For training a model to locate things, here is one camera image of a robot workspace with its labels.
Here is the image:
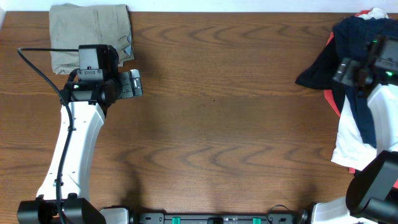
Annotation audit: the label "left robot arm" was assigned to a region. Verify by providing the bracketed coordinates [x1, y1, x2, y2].
[17, 44, 143, 223]

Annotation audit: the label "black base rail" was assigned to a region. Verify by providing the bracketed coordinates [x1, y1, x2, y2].
[134, 212, 308, 224]

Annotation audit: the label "folded khaki shorts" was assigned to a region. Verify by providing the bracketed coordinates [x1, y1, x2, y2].
[49, 4, 134, 67]

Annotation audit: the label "white garment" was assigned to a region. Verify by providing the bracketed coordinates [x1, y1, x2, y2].
[331, 7, 397, 170]

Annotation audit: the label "red garment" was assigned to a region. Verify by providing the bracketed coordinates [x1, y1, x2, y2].
[323, 9, 398, 189]

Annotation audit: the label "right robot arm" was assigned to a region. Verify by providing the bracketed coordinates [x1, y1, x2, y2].
[307, 35, 397, 224]

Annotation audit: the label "navy blue shorts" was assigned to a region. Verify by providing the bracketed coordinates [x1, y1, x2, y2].
[333, 16, 397, 147]

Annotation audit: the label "black garment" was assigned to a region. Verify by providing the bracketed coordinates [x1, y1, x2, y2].
[295, 36, 345, 116]

